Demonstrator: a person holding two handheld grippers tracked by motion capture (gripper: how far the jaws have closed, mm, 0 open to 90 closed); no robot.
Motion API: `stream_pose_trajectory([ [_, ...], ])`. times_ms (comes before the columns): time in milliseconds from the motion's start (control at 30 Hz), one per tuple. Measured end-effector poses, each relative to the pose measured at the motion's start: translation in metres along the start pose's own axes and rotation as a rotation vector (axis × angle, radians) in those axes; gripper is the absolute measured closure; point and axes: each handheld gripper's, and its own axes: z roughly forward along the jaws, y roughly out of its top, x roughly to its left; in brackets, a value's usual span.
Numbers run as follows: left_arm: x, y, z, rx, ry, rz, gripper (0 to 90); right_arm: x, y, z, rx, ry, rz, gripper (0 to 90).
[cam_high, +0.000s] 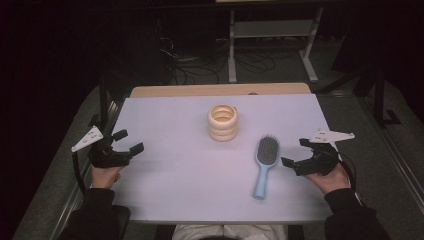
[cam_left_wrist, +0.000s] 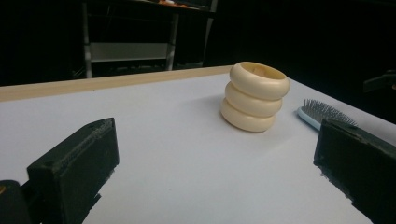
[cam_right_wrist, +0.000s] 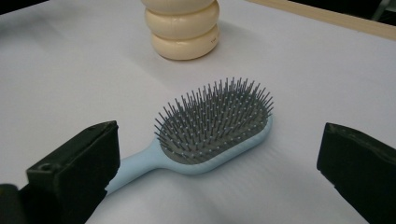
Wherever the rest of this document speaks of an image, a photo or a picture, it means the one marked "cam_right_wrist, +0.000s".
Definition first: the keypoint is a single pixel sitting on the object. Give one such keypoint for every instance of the white metal desk frame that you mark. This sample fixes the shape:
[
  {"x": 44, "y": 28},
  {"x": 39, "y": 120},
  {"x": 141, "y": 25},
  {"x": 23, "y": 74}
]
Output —
[{"x": 382, "y": 9}]

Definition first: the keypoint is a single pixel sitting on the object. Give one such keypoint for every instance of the light blue hairbrush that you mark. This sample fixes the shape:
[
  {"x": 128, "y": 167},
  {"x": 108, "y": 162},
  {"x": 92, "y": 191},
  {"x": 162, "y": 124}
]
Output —
[{"x": 149, "y": 158}]

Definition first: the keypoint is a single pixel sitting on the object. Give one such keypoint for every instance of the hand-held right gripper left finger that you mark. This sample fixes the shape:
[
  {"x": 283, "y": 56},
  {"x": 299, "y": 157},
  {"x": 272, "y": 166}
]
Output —
[{"x": 74, "y": 168}]

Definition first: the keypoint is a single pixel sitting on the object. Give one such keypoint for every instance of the white table sheet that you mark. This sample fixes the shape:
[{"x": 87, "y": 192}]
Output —
[{"x": 62, "y": 77}]

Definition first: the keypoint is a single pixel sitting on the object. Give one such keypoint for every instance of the cream ribbed round holder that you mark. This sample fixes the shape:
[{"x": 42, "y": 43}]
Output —
[{"x": 183, "y": 28}]

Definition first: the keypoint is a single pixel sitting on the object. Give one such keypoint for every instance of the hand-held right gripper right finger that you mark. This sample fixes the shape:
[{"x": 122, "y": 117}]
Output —
[{"x": 364, "y": 168}]

